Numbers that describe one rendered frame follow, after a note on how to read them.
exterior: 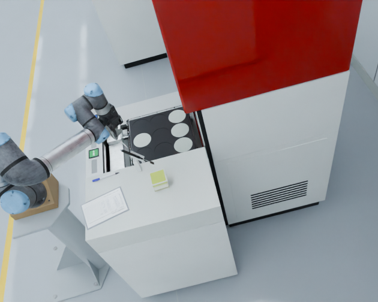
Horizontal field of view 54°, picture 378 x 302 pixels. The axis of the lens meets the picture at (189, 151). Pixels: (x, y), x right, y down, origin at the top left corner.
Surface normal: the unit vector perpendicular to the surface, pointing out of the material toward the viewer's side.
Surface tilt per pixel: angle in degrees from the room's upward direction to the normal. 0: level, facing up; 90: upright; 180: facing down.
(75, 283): 0
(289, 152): 90
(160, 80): 0
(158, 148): 0
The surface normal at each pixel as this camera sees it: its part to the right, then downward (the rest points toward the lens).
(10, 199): 0.10, 0.18
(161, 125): -0.19, -0.60
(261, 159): 0.18, 0.76
